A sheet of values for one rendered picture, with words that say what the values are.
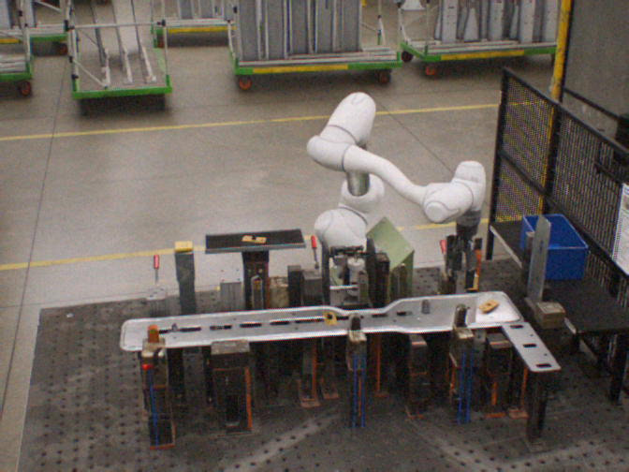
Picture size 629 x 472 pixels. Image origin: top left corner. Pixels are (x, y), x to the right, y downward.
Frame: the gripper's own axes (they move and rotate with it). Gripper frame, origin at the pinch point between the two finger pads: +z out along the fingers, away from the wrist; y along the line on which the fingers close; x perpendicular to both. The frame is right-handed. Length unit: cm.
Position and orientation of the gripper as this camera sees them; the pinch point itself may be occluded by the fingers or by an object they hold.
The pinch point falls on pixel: (462, 275)
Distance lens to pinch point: 295.9
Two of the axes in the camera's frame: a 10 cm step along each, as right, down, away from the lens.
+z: 0.1, 9.1, 4.2
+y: 1.5, 4.1, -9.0
